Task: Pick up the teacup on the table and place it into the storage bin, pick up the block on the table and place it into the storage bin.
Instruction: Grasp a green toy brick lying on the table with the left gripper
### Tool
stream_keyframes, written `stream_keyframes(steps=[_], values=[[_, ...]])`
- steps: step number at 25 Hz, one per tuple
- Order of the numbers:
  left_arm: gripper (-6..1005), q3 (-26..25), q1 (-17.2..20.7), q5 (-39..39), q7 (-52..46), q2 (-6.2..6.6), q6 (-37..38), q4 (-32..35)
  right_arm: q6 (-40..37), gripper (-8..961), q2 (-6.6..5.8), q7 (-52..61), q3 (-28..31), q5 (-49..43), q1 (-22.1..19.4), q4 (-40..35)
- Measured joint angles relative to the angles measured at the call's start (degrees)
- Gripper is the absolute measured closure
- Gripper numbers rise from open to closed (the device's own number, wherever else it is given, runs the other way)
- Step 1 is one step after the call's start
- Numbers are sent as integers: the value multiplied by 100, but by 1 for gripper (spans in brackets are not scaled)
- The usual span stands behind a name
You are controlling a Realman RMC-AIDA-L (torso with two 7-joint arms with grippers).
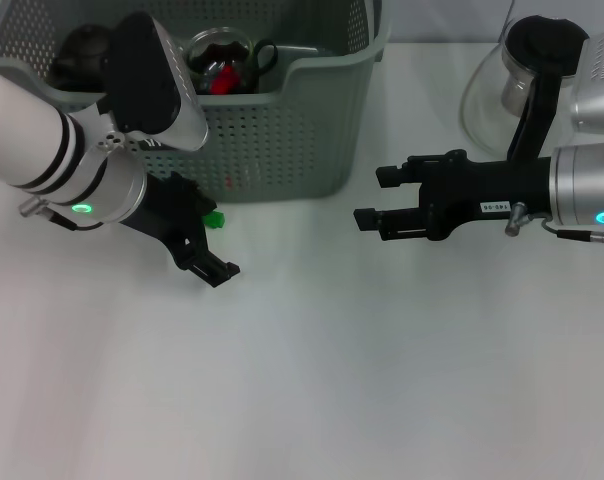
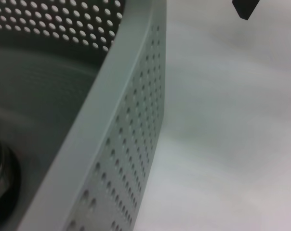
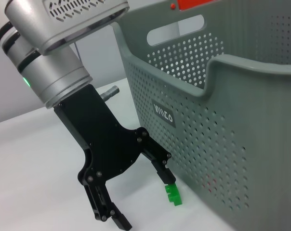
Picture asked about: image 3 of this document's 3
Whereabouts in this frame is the orange red basket handle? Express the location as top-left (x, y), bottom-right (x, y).
top-left (170, 0), bottom-right (221, 12)

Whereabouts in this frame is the green toy brick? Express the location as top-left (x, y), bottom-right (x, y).
top-left (164, 182), bottom-right (184, 207)

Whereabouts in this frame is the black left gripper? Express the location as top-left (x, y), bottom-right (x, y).
top-left (53, 84), bottom-right (177, 231)

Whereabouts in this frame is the left gripper silver metal fitting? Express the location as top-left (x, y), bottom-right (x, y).
top-left (100, 85), bottom-right (120, 102)

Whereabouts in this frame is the grey perforated storage bin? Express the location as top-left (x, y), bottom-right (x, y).
top-left (111, 0), bottom-right (291, 231)

